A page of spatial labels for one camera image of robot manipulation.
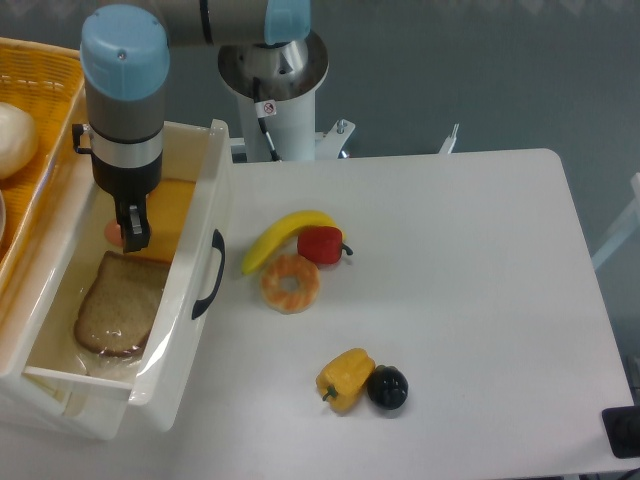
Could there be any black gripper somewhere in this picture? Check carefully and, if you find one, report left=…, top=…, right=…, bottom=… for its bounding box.
left=91, top=155, right=162, bottom=253

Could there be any brown egg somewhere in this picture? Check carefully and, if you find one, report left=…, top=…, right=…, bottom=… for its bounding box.
left=104, top=219, right=123, bottom=248

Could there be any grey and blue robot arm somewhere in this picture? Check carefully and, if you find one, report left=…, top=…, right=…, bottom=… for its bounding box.
left=72, top=1, right=311, bottom=253

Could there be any white open drawer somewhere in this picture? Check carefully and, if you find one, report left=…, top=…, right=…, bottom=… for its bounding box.
left=1, top=120, right=232, bottom=440

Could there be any white drawer cabinet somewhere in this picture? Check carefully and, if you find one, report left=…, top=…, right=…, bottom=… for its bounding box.
left=0, top=87, right=132, bottom=441

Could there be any orange toast slice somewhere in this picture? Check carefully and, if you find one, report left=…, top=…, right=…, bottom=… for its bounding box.
left=135, top=179, right=195, bottom=263

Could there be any brown bread slice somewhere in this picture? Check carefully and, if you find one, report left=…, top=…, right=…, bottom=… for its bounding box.
left=73, top=251, right=170, bottom=358

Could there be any white round bun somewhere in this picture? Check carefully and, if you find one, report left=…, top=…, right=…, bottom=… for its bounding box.
left=1, top=102, right=39, bottom=180

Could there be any yellow banana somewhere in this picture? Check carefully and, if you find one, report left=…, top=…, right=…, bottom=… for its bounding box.
left=241, top=210, right=338, bottom=275

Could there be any orange glazed donut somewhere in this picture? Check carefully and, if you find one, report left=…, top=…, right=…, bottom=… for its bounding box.
left=259, top=254, right=321, bottom=314

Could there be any yellow wicker basket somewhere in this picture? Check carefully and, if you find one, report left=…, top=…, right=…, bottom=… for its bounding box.
left=1, top=38, right=84, bottom=290

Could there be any red bell pepper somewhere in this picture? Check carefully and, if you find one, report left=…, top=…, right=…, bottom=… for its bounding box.
left=297, top=226, right=353, bottom=265

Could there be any yellow bell pepper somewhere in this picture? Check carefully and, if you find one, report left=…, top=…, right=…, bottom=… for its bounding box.
left=316, top=348, right=376, bottom=414

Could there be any black round fruit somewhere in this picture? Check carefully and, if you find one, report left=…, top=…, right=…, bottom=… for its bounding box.
left=366, top=365, right=409, bottom=411

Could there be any black device at edge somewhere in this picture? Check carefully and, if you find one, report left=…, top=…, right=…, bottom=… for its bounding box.
left=601, top=406, right=640, bottom=459

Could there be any black drawer handle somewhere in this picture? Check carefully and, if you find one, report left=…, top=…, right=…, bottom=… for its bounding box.
left=191, top=229, right=226, bottom=320

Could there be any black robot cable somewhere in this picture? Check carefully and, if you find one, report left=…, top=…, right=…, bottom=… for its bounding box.
left=251, top=76, right=282, bottom=162

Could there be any white bracket behind table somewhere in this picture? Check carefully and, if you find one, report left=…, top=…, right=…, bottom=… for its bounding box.
left=438, top=123, right=460, bottom=155

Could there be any white frame at right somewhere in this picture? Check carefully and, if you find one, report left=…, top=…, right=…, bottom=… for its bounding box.
left=591, top=173, right=639, bottom=271

